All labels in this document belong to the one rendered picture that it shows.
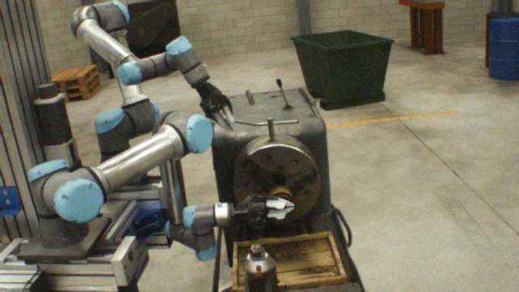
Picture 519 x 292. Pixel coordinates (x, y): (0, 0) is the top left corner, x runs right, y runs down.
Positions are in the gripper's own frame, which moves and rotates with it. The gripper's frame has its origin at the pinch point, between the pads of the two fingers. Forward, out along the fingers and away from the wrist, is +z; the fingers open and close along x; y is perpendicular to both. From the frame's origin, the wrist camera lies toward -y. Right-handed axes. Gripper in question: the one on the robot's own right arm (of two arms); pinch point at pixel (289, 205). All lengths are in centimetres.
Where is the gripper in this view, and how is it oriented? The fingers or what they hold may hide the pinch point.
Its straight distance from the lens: 167.6
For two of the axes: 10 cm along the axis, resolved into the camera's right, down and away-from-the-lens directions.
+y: 0.3, 3.3, -9.4
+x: -0.9, -9.4, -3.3
